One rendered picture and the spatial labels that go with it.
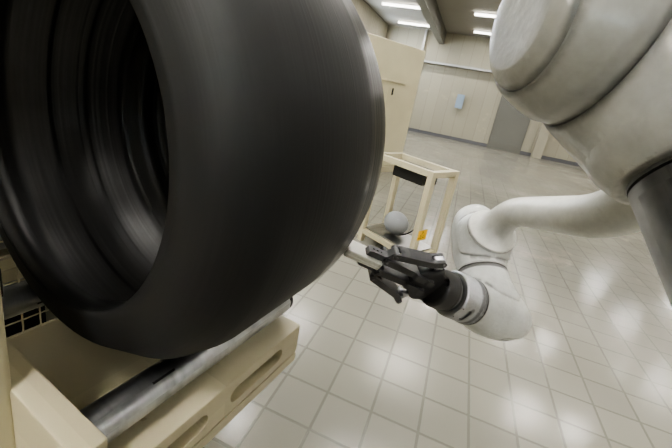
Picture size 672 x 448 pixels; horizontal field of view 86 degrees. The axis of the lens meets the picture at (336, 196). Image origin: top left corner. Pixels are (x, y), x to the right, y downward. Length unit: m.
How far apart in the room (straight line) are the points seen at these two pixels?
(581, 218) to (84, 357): 0.76
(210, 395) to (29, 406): 0.20
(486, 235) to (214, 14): 0.64
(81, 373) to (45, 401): 0.24
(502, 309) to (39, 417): 0.67
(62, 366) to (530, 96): 0.71
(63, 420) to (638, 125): 0.50
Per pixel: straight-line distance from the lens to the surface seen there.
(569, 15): 0.26
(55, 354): 0.77
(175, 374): 0.53
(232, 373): 0.60
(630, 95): 0.27
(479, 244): 0.80
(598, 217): 0.56
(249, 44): 0.31
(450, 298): 0.69
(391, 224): 3.09
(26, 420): 0.50
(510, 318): 0.79
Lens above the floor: 1.28
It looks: 17 degrees down
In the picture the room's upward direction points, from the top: 10 degrees clockwise
